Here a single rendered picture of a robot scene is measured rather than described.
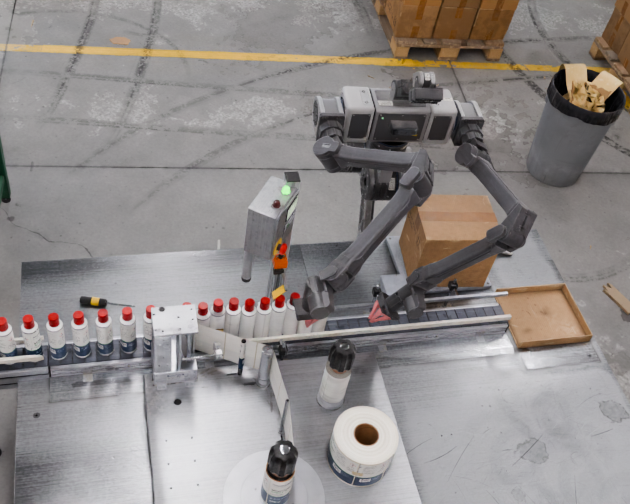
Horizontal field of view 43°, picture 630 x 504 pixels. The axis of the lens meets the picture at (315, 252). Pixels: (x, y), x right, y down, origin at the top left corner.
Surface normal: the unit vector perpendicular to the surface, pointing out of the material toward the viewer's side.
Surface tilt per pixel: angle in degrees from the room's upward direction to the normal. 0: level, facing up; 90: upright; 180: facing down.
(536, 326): 0
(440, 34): 91
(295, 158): 0
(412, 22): 90
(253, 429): 0
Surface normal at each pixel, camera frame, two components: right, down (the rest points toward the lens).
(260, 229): -0.38, 0.64
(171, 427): 0.14, -0.67
